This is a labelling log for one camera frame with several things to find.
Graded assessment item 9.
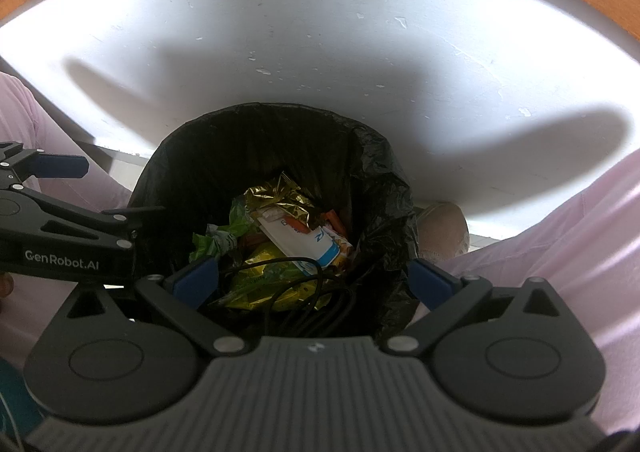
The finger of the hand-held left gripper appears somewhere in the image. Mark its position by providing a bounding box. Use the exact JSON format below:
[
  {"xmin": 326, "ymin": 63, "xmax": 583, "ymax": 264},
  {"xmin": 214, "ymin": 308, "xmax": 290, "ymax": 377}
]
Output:
[
  {"xmin": 0, "ymin": 188, "xmax": 167, "ymax": 253},
  {"xmin": 0, "ymin": 142, "xmax": 91, "ymax": 191}
]

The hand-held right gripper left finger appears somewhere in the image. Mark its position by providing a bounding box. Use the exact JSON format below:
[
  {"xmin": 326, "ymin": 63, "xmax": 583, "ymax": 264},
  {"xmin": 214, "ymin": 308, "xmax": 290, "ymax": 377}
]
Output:
[{"xmin": 64, "ymin": 256, "xmax": 252, "ymax": 359}]

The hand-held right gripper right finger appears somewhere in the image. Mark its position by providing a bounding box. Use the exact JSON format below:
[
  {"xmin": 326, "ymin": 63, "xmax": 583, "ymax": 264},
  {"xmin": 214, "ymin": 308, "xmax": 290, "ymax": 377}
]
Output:
[{"xmin": 380, "ymin": 258, "xmax": 572, "ymax": 359}]

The green white plastic wrapper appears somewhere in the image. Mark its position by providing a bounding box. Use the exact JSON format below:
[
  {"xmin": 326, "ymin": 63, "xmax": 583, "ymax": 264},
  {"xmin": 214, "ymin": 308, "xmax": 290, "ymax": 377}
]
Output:
[{"xmin": 188, "ymin": 199, "xmax": 257, "ymax": 263}]

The white blue paper bag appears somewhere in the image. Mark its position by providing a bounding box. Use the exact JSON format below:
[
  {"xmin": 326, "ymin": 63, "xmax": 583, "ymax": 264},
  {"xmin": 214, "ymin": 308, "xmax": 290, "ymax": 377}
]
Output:
[{"xmin": 256, "ymin": 209, "xmax": 344, "ymax": 273}]

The gold candy wrapper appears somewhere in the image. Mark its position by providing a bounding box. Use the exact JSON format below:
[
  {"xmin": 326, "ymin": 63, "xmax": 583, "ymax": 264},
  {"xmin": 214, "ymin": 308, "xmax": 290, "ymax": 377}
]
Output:
[{"xmin": 243, "ymin": 171, "xmax": 314, "ymax": 221}]

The trash bin with black bag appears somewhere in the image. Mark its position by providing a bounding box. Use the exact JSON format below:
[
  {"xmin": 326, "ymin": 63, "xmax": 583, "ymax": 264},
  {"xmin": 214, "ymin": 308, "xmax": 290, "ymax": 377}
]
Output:
[{"xmin": 127, "ymin": 102, "xmax": 422, "ymax": 341}]

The teal printed fabric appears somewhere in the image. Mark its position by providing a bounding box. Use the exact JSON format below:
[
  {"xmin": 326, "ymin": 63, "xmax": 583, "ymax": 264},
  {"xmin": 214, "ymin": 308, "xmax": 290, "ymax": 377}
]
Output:
[{"xmin": 0, "ymin": 356, "xmax": 49, "ymax": 441}]

